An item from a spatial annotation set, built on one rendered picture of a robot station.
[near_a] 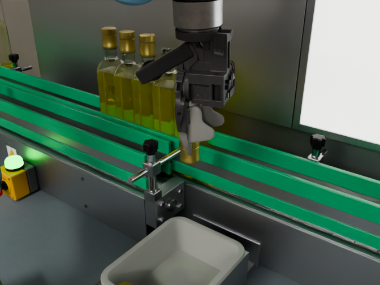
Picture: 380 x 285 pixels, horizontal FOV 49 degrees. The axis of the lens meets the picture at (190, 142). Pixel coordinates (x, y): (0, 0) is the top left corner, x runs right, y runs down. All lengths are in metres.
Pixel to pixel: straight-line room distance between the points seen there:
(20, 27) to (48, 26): 2.36
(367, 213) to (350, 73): 0.26
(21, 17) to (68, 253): 3.00
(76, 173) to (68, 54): 0.51
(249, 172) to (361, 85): 0.26
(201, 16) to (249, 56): 0.31
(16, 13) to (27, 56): 0.36
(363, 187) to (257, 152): 0.21
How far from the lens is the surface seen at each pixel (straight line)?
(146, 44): 0.90
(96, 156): 0.94
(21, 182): 1.12
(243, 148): 0.88
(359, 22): 0.82
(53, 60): 1.46
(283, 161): 0.85
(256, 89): 0.92
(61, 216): 1.05
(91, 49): 1.29
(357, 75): 0.84
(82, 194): 1.01
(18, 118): 1.15
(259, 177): 0.79
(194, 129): 0.68
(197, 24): 0.62
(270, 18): 0.88
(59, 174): 1.05
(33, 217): 1.07
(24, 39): 3.81
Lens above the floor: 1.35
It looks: 27 degrees down
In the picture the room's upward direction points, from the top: straight up
